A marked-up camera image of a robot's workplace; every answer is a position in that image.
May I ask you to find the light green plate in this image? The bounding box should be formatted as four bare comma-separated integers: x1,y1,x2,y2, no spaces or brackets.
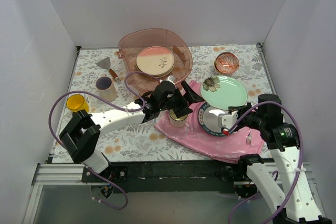
201,76,248,111

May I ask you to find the metal spatula wooden handle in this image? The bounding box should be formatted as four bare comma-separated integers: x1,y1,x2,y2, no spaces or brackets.
96,57,121,84

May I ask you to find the cream enamel mug black rim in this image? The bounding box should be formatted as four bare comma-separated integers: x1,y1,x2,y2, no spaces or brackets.
169,114,187,128

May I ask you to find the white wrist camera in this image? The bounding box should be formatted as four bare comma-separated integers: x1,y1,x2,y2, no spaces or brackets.
218,111,238,135
159,75,175,84

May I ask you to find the green rimmed white plate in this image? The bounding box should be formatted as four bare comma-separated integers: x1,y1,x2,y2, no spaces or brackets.
197,102,229,137

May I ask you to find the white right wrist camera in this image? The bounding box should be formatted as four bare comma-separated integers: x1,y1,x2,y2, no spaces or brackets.
218,111,238,135

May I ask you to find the beige cup purple interior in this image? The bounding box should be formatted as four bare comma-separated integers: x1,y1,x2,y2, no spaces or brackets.
96,76,118,102

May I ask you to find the red patterned bowl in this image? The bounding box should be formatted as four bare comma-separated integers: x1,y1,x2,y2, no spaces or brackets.
214,52,240,68

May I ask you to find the cream and yellow floral plate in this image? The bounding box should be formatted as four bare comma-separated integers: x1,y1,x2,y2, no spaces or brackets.
135,71,172,79

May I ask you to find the yellow enamel mug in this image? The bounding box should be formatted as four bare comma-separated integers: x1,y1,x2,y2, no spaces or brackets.
66,94,89,113

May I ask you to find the silver fork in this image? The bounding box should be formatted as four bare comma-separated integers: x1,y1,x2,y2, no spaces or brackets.
246,129,252,145

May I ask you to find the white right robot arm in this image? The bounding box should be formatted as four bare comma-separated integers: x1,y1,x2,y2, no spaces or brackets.
218,94,332,223

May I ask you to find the pink plate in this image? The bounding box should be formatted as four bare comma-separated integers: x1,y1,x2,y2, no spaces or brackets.
136,46,175,68

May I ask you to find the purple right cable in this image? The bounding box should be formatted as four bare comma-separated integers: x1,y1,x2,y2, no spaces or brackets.
229,101,305,224

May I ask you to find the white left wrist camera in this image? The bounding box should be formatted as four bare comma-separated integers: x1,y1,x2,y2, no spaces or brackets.
159,75,175,84

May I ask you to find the pink satin cloth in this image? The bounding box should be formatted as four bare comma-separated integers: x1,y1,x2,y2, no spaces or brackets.
154,80,266,164

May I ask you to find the cream divided plate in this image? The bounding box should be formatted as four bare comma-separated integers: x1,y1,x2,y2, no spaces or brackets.
136,63,173,77

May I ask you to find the pink translucent plastic bin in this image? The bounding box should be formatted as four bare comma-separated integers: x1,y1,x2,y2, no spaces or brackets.
117,28,193,94

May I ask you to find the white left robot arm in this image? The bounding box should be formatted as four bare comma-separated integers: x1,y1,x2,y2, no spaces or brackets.
59,81,204,182

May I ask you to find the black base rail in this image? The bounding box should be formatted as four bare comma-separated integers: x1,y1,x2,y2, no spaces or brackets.
81,158,253,193

